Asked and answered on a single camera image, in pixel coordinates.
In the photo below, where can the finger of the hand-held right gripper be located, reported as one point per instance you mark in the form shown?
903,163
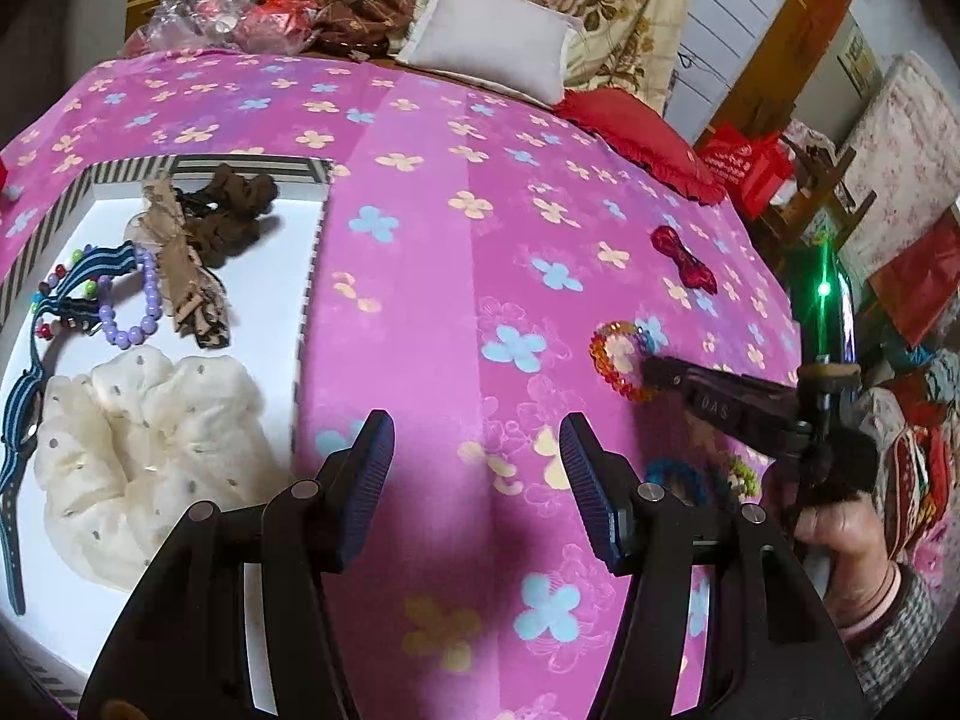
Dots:
757,386
709,403

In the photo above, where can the brown scrunchie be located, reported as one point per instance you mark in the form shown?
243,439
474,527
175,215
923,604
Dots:
225,229

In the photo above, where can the blue striped headband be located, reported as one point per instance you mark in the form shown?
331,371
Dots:
19,397

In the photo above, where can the white pillow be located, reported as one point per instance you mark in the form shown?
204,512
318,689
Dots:
495,37

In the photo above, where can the red hair bow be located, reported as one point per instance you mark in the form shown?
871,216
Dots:
686,259

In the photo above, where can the striped gift box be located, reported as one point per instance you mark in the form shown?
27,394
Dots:
247,300

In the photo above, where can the leopard ribbon hair bow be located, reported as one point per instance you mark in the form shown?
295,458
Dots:
176,262

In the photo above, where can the red shopping bag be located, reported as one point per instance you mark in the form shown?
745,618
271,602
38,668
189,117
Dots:
742,165

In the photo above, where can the person's right hand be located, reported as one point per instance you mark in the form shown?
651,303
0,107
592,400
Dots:
847,547

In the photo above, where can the red plastic bag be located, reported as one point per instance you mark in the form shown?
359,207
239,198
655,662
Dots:
919,285

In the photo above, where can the red ruffled cushion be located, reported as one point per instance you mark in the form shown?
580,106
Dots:
645,131

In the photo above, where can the white dotted scrunchie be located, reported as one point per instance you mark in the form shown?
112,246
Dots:
165,450

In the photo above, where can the red snack bag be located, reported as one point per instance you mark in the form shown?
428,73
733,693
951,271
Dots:
274,26

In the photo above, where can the brown patterned cloth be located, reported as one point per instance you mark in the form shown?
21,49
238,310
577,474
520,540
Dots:
367,15

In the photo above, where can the person's right forearm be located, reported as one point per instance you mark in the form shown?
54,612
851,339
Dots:
900,645

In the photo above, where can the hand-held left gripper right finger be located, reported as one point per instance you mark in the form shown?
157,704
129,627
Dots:
592,495

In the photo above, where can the clear plastic bag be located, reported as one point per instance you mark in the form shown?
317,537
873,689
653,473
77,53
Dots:
195,15

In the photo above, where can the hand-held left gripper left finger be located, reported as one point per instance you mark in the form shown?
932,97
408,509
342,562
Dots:
367,487

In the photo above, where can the pink floral fabric panel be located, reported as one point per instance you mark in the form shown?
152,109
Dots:
915,157

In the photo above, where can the wooden chair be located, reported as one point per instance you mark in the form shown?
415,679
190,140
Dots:
817,195

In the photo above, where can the pink floral bedsheet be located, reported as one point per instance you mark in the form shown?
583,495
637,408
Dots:
450,277

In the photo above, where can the pile of colourful clothes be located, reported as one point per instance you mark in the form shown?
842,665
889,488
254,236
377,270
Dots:
919,450

